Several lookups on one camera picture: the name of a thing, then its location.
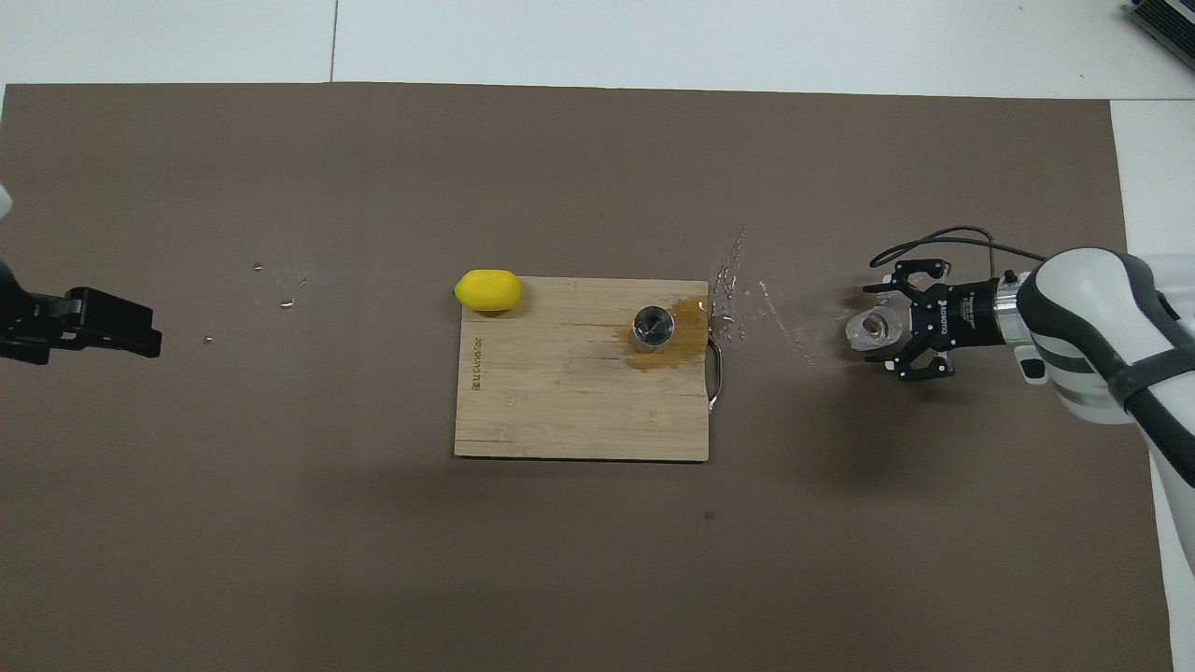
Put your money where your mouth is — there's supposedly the brown table mat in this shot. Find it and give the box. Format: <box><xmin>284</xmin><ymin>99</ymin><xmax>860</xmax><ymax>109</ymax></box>
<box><xmin>0</xmin><ymin>82</ymin><xmax>1175</xmax><ymax>672</ymax></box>

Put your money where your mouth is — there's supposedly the steel jigger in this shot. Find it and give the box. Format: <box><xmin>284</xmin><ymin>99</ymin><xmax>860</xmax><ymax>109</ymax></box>
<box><xmin>632</xmin><ymin>305</ymin><xmax>675</xmax><ymax>354</ymax></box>

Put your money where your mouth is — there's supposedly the yellow lemon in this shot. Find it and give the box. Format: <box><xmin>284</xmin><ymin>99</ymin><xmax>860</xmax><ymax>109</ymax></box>
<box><xmin>454</xmin><ymin>269</ymin><xmax>524</xmax><ymax>313</ymax></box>

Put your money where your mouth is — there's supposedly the clear glass cup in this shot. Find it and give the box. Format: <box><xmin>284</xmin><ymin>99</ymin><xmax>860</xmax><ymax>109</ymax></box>
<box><xmin>845</xmin><ymin>308</ymin><xmax>905</xmax><ymax>352</ymax></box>

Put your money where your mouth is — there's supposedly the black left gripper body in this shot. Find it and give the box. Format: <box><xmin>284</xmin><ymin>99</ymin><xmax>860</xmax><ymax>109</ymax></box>
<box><xmin>0</xmin><ymin>259</ymin><xmax>66</xmax><ymax>363</ymax></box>

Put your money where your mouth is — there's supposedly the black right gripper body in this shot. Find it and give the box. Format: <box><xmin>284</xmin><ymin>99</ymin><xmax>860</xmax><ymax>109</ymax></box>
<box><xmin>920</xmin><ymin>280</ymin><xmax>998</xmax><ymax>348</ymax></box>

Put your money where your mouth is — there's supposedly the grey striped device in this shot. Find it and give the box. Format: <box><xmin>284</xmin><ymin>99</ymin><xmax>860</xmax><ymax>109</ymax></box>
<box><xmin>1125</xmin><ymin>0</ymin><xmax>1195</xmax><ymax>71</ymax></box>

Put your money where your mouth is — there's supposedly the wooden cutting board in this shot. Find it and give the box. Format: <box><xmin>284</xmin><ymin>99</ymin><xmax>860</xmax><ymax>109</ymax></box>
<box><xmin>454</xmin><ymin>276</ymin><xmax>724</xmax><ymax>462</ymax></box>

